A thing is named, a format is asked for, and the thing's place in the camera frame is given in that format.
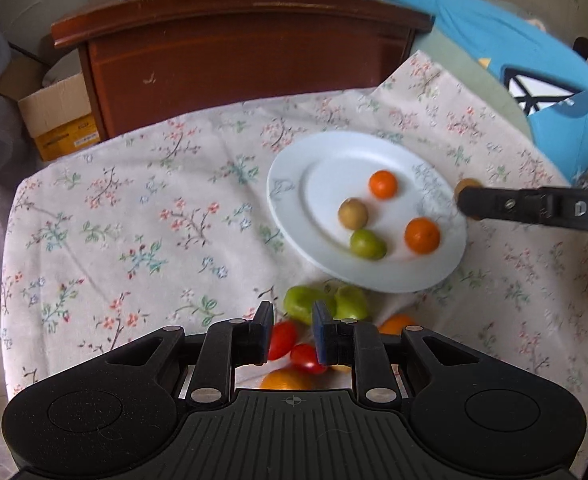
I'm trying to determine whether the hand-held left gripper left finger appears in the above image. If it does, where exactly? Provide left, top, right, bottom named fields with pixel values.
left=101, top=301, right=275, bottom=408

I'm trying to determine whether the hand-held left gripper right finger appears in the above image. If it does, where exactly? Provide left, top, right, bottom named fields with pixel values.
left=312, top=301, right=484, bottom=408

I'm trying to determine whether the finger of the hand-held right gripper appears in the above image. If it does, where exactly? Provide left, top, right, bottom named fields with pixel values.
left=456, top=185, right=557, bottom=224

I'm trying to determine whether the red cherry tomato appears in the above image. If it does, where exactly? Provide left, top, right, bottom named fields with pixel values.
left=268, top=321, right=299, bottom=361
left=290, top=344, right=329, bottom=376

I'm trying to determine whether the brown longan fruit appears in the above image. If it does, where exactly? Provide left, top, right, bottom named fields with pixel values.
left=338, top=198, right=369, bottom=229
left=454, top=178, right=482, bottom=222

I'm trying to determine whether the small mandarin orange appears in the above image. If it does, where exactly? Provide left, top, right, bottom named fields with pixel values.
left=369, top=170, right=399, bottom=201

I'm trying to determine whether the white plate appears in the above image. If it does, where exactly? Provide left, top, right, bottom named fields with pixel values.
left=266, top=131, right=468, bottom=294

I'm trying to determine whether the pale green bedsheet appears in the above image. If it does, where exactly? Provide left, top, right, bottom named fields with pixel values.
left=404, top=20, right=532, bottom=126

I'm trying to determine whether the blue printed cloth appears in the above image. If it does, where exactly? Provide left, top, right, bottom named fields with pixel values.
left=349, top=0, right=588, bottom=186

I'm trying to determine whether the floral tablecloth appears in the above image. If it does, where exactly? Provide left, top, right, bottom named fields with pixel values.
left=1, top=50, right=588, bottom=461

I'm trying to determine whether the wooden headboard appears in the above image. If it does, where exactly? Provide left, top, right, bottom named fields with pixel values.
left=50, top=0, right=435, bottom=141

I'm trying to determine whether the open cardboard box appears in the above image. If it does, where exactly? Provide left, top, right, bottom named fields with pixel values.
left=0, top=55, right=100, bottom=162

